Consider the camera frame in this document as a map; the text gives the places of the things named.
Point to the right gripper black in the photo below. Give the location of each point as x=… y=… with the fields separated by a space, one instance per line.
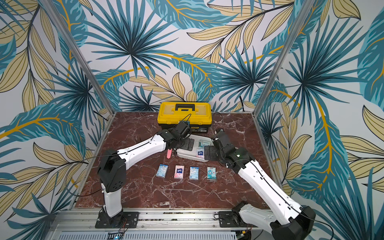
x=213 y=151

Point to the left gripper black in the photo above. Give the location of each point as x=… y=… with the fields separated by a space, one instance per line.
x=187 y=143

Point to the white plastic storage box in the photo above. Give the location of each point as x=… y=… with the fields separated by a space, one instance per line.
x=191 y=155

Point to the teal cartoon tissue pack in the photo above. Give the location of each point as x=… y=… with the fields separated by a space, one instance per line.
x=211 y=173

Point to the pink tempo tissue pack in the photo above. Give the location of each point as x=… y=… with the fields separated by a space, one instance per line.
x=179 y=172
x=201 y=153

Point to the blue white tissue pack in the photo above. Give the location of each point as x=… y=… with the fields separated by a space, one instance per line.
x=194 y=173

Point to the light blue cartoon tissue pack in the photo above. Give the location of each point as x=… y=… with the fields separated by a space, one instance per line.
x=162 y=171

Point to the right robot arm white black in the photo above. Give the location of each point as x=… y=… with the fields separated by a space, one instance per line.
x=286 y=219

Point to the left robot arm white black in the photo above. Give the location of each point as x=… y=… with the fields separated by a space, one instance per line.
x=113 y=167

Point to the pink utility knife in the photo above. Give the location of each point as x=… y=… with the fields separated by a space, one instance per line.
x=169 y=153

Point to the teal green tissue pack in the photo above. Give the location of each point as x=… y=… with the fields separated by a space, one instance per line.
x=203 y=143

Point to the yellow black toolbox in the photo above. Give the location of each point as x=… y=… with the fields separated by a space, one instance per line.
x=197 y=115

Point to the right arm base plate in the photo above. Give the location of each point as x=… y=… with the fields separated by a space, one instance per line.
x=230 y=219

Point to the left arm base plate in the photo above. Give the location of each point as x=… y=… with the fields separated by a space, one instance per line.
x=123 y=219

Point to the aluminium front rail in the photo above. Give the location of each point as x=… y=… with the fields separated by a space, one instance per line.
x=159 y=224

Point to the right aluminium frame post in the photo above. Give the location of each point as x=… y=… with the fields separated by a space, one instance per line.
x=291 y=37

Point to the aluminium frame post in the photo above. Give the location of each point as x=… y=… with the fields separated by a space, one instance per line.
x=291 y=37
x=59 y=22

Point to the left aluminium frame post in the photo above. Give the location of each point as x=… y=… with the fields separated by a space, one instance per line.
x=59 y=22

